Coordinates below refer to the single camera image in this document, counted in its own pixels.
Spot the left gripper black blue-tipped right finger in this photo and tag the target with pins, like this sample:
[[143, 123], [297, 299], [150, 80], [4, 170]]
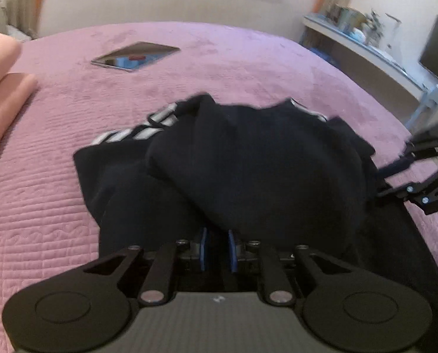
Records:
[[285, 277]]

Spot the pink quilted bedspread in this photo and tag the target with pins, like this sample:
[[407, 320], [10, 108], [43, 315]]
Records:
[[48, 236]]

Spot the navy striped hooded jacket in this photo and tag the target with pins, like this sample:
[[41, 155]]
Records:
[[280, 175]]

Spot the white wall desk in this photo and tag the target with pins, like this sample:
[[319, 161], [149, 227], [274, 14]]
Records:
[[411, 102]]

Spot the folded pink blanket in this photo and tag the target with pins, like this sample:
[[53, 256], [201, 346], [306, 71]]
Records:
[[15, 88]]

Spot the dark tablet on bed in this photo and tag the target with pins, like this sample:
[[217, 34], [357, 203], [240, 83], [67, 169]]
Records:
[[135, 56]]

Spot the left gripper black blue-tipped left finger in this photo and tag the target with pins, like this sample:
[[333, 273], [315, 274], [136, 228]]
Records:
[[133, 276]]

